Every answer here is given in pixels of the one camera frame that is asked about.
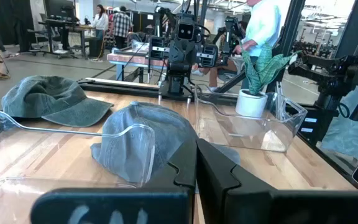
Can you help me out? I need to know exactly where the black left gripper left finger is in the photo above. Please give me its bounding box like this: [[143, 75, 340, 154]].
[[30, 139, 198, 224]]

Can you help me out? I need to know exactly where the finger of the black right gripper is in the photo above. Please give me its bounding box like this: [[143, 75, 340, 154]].
[[182, 39, 198, 65], [168, 39, 183, 65]]

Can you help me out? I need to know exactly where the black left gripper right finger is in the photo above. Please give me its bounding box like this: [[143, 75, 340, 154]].
[[196, 139, 358, 224]]

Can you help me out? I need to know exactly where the blue-grey baseball cap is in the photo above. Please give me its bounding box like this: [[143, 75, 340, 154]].
[[90, 101, 241, 185]]

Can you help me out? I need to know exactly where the grey-green baseball cap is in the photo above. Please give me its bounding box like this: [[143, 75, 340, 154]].
[[1, 75, 115, 128]]

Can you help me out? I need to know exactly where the wooden table with blue edge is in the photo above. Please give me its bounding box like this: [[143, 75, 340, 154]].
[[106, 46, 167, 82]]

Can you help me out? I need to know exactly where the clear plastic bin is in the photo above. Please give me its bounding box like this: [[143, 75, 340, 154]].
[[0, 110, 157, 224], [193, 83, 308, 153]]

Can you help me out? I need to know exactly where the snake plant in white pot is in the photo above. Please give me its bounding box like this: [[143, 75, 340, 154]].
[[234, 43, 303, 118]]

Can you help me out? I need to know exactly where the black box with white labels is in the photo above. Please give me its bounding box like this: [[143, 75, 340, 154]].
[[296, 104, 324, 146]]

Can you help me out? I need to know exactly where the dark office desk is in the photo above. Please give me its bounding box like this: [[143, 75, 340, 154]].
[[26, 18, 96, 60]]

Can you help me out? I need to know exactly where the black computer monitor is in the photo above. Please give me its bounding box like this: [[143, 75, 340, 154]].
[[44, 0, 76, 20]]

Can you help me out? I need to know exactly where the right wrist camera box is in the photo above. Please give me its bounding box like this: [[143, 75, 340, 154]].
[[177, 22, 196, 41]]

